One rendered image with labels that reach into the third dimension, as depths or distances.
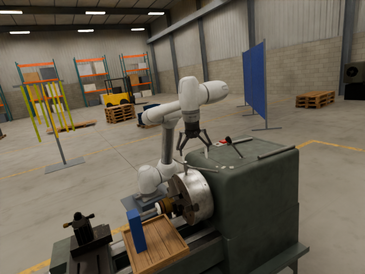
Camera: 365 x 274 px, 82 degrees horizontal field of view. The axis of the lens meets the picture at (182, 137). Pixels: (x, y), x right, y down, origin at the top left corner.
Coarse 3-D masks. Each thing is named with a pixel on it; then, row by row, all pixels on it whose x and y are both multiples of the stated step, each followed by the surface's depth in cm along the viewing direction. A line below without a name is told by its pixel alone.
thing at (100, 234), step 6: (102, 228) 119; (108, 228) 118; (102, 234) 114; (108, 234) 114; (72, 240) 113; (96, 240) 111; (102, 240) 112; (108, 240) 114; (72, 246) 109; (84, 246) 109; (90, 246) 110; (96, 246) 111; (72, 252) 107; (78, 252) 108; (84, 252) 109; (72, 258) 107
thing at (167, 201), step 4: (164, 200) 119; (168, 200) 119; (172, 200) 121; (160, 204) 118; (164, 204) 118; (168, 204) 118; (160, 208) 117; (164, 208) 118; (168, 208) 118; (172, 208) 118; (164, 212) 118; (168, 212) 119
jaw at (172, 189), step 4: (172, 176) 131; (168, 180) 126; (172, 180) 127; (168, 184) 128; (172, 184) 126; (176, 184) 127; (168, 188) 124; (172, 188) 125; (176, 188) 126; (168, 192) 123; (172, 192) 124; (176, 192) 124; (180, 192) 125; (168, 196) 122; (172, 196) 123
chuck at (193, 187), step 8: (176, 176) 124; (184, 176) 119; (192, 176) 119; (184, 184) 115; (192, 184) 115; (200, 184) 116; (184, 192) 118; (192, 192) 113; (200, 192) 114; (176, 200) 136; (192, 200) 111; (200, 200) 113; (200, 208) 113; (208, 208) 115; (184, 216) 129; (192, 216) 116; (200, 216) 115; (192, 224) 119
